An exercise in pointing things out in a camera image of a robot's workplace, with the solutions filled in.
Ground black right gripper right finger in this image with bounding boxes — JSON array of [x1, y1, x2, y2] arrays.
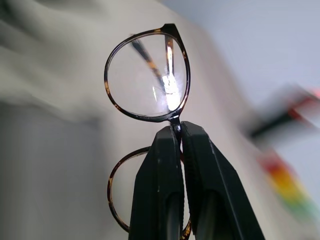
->
[[180, 120, 266, 240]]

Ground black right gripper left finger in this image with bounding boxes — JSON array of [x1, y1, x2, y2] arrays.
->
[[129, 125, 185, 240]]

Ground tortoiseshell round eyeglasses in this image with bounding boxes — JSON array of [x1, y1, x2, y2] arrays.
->
[[103, 23, 194, 238]]

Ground rainbow coloured striped object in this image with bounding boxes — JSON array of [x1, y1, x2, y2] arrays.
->
[[257, 149, 320, 226]]

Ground red and black marker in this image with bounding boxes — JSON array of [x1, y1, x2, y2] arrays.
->
[[246, 86, 320, 138]]

